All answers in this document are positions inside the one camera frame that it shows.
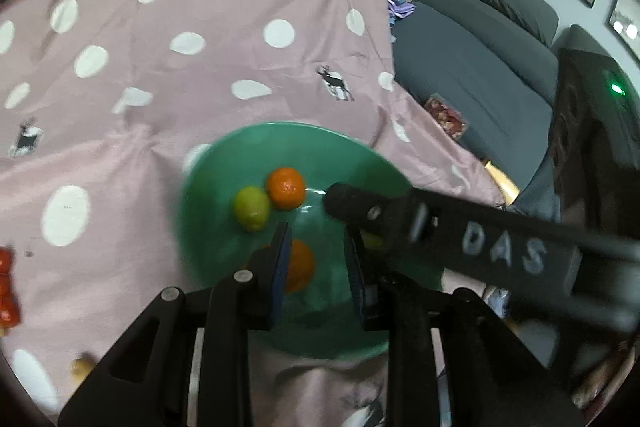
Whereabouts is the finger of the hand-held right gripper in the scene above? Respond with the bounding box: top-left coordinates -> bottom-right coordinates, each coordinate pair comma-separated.
322,182 -> 640,334

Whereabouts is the person's right forearm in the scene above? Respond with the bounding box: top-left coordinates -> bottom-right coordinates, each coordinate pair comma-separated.
570,342 -> 633,410

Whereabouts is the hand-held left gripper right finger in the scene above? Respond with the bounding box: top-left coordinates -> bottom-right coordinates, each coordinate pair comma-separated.
344,227 -> 586,427

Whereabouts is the small yellow kumquat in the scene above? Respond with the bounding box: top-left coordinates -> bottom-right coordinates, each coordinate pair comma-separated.
70,357 -> 97,384

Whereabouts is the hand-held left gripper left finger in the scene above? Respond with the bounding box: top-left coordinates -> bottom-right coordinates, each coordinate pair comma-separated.
57,221 -> 293,427

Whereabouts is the orange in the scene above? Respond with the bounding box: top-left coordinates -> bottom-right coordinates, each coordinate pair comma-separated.
265,167 -> 307,210
284,238 -> 317,296

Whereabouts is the gold packet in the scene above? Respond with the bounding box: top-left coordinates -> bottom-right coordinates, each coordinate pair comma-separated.
481,159 -> 522,208

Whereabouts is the pink polka-dot blanket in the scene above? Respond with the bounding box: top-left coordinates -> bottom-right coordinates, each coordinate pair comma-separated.
0,0 -> 507,427

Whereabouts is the green bowl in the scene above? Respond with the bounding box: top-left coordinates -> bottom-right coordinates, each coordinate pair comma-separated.
177,122 -> 447,360

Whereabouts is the colourful cloth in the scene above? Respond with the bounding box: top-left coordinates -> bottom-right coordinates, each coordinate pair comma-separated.
384,0 -> 419,38

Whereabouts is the red patterned packet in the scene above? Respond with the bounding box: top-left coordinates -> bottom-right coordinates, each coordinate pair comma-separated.
423,93 -> 471,142

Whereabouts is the grey sofa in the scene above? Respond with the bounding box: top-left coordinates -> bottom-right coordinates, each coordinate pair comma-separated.
387,0 -> 640,220

